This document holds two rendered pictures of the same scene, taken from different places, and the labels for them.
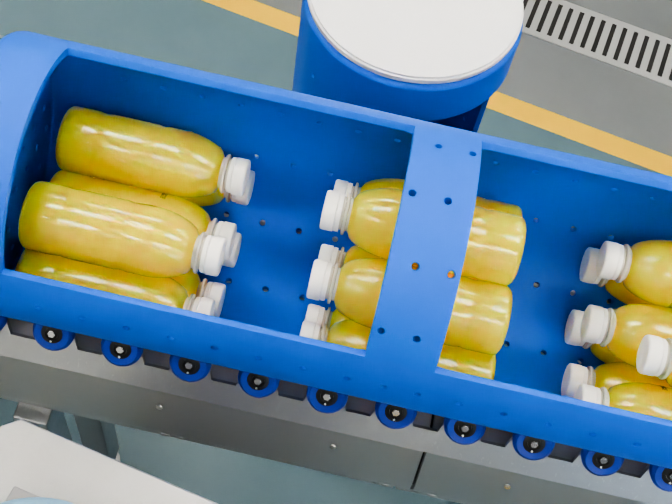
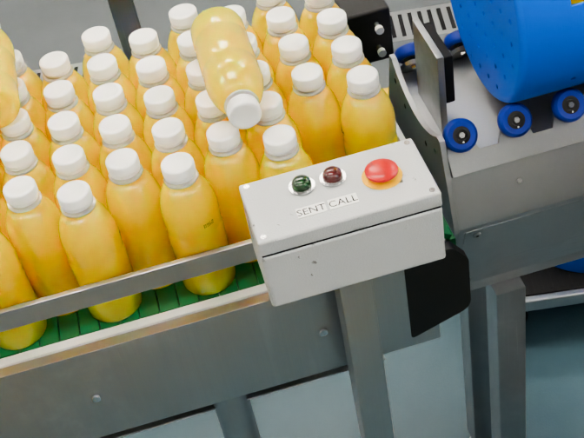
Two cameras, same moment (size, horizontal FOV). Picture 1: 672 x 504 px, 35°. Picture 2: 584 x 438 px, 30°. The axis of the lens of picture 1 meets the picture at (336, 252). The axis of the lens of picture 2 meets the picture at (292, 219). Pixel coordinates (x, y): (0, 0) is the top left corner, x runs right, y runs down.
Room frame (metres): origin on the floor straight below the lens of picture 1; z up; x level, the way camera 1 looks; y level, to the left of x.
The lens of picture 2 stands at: (-0.59, 0.80, 1.87)
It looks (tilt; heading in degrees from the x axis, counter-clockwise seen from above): 43 degrees down; 353
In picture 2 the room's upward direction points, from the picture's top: 12 degrees counter-clockwise
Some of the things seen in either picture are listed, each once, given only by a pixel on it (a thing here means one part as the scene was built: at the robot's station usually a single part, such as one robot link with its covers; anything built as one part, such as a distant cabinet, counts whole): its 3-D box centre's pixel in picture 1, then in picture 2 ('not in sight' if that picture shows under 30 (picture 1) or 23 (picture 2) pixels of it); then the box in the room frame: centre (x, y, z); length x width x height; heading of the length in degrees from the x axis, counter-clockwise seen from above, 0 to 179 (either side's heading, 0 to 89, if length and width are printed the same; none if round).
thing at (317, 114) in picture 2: not in sight; (317, 136); (0.50, 0.60, 0.99); 0.07 x 0.07 x 0.18
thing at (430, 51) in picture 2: not in sight; (435, 75); (0.56, 0.42, 0.99); 0.10 x 0.02 x 0.12; 179
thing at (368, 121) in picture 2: not in sight; (370, 140); (0.47, 0.54, 0.99); 0.07 x 0.07 x 0.18
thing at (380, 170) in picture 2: not in sight; (381, 171); (0.27, 0.58, 1.11); 0.04 x 0.04 x 0.01
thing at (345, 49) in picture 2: not in sight; (347, 49); (0.54, 0.54, 1.08); 0.04 x 0.04 x 0.02
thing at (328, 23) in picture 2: not in sight; (332, 21); (0.61, 0.54, 1.08); 0.04 x 0.04 x 0.02
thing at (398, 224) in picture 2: not in sight; (342, 221); (0.27, 0.63, 1.05); 0.20 x 0.10 x 0.10; 89
